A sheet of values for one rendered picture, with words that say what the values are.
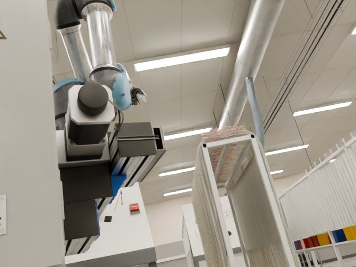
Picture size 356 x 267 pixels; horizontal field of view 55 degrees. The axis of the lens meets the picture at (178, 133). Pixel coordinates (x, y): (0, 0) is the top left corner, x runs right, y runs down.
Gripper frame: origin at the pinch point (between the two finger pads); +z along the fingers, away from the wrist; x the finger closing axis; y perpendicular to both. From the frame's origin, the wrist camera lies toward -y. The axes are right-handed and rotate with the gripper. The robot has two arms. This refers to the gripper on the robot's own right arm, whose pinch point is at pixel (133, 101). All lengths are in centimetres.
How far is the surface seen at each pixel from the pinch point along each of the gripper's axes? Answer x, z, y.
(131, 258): -27, 19, 71
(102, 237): -39, 24, 56
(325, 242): 192, 453, 115
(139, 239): -22, 26, 63
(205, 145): 31, 49, 20
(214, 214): 21, 55, 61
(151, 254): -17, 22, 73
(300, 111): 282, 505, -129
